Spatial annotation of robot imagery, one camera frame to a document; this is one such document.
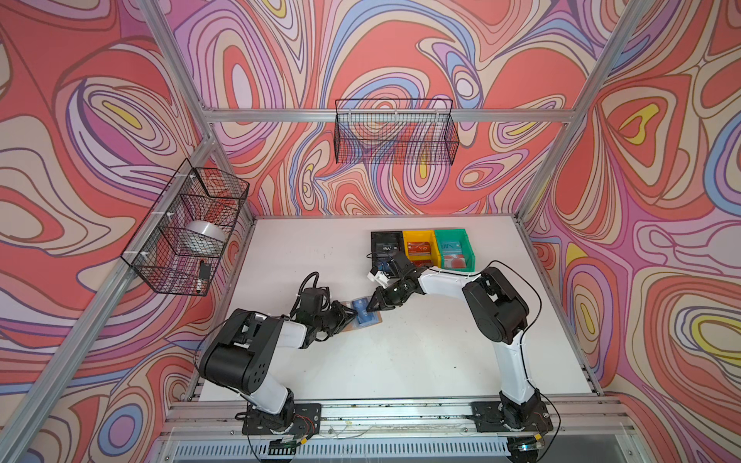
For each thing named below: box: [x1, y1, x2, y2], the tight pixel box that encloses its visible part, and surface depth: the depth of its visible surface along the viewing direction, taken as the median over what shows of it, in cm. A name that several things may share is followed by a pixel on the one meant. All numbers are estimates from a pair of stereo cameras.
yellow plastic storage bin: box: [402, 229, 441, 269], surface depth 107 cm
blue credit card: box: [352, 297, 380, 326], surface depth 93 cm
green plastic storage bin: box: [434, 228, 476, 273], surface depth 107 cm
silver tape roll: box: [184, 219, 227, 256], surface depth 73 cm
